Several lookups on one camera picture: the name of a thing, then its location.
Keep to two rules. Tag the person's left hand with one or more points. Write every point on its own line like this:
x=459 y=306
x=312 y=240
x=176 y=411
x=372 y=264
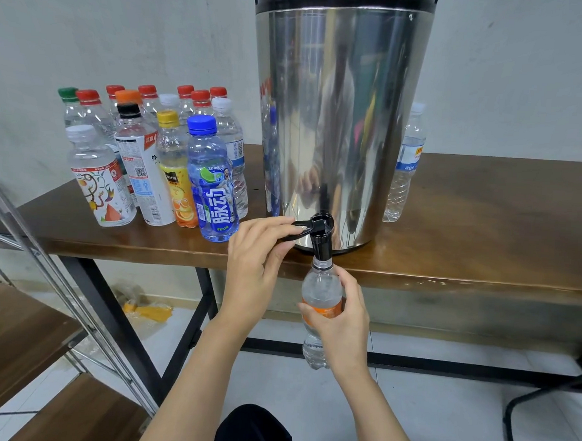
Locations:
x=249 y=274

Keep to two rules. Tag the person's right hand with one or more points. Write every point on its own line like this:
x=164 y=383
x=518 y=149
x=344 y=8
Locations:
x=345 y=333

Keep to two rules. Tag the orange label black cap bottle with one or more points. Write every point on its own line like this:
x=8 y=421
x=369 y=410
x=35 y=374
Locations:
x=321 y=290

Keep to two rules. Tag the blue cap plastic bottle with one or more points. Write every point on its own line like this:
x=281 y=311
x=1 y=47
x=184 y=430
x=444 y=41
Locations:
x=214 y=199

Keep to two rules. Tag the yellow label plastic bottle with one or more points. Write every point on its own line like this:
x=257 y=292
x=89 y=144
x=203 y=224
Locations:
x=174 y=178

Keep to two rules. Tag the white cap blue label bottle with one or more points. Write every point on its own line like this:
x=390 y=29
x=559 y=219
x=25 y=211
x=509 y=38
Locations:
x=234 y=152

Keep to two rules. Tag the white patterned label plastic bottle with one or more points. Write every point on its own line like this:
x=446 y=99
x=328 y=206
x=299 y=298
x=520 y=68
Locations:
x=101 y=188

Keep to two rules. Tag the stainless steel water dispenser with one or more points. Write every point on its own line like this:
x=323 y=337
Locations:
x=335 y=113

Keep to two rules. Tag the slim blue label plastic bottle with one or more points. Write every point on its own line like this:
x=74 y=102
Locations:
x=407 y=161

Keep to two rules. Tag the white-cap blue-label bottle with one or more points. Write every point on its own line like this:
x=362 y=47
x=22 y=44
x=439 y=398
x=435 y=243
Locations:
x=170 y=101

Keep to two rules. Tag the green red label plastic bottle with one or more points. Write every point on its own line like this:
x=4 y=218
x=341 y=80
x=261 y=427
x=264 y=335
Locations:
x=186 y=90

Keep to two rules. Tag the orange cap clear plastic bottle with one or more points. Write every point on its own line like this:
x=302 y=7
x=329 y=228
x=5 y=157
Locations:
x=128 y=96

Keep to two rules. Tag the green label plastic water bottle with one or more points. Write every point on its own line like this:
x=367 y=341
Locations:
x=67 y=101

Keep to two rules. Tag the wooden metal shelf rack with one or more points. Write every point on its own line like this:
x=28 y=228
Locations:
x=7 y=344

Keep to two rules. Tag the person's left forearm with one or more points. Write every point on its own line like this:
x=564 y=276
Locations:
x=194 y=398

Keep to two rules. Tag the person's right forearm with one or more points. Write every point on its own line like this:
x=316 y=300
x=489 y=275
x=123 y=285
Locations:
x=382 y=427

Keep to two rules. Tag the person's black trouser leg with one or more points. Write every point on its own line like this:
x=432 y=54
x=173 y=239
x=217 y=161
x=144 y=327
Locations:
x=250 y=435

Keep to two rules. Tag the yellow debris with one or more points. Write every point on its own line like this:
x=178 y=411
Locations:
x=148 y=313

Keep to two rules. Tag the black metal table frame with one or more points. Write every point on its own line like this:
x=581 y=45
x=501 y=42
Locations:
x=439 y=365

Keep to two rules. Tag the wooden stool with black frame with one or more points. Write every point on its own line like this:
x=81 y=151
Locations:
x=552 y=407

